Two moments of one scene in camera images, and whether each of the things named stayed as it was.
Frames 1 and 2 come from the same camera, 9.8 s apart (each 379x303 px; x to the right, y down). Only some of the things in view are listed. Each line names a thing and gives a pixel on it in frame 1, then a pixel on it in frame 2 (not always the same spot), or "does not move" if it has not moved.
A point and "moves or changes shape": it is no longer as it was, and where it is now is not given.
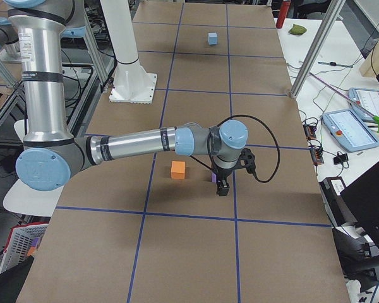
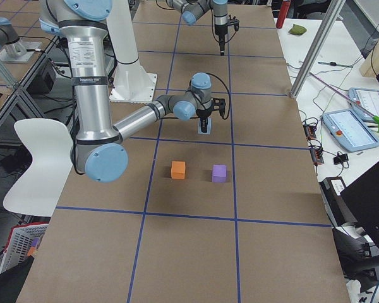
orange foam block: x=178 y=170 does not move
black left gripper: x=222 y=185 -> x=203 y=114
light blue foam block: x=212 y=38 moves or changes shape
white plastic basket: x=20 y=238 does not move
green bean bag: x=297 y=29 does not move
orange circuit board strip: x=316 y=152 does not move
